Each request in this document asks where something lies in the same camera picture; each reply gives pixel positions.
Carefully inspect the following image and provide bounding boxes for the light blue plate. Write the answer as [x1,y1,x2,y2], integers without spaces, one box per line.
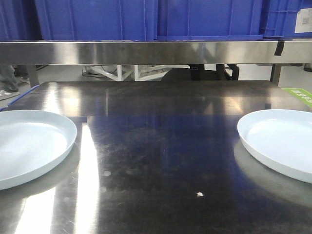
[237,109,312,183]
[0,110,78,190]

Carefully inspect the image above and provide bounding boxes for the person legs grey trousers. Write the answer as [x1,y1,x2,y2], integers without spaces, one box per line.
[0,64,30,100]

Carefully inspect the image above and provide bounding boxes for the white paper label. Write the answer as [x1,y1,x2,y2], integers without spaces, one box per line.
[294,8,312,33]

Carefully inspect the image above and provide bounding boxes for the stainless steel shelf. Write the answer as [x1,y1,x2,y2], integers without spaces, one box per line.
[0,39,312,83]

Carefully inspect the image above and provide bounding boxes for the small white crumb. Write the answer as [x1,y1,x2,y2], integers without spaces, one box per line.
[196,192,204,197]

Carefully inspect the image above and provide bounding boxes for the black tape strip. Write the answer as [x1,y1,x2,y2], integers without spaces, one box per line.
[274,40,285,56]

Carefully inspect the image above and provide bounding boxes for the large blue crate centre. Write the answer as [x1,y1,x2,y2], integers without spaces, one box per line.
[35,0,263,41]

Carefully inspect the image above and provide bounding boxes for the black chair behind table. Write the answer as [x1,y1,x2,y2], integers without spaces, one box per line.
[161,64,239,81]

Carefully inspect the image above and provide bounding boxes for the green floor sign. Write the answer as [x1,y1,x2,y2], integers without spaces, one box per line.
[283,88,312,108]

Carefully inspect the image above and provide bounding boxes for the white metal frame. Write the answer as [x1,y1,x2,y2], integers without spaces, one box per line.
[82,64,171,82]

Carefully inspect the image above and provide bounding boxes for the blue crate left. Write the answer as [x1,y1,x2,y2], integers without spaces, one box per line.
[0,0,42,41]

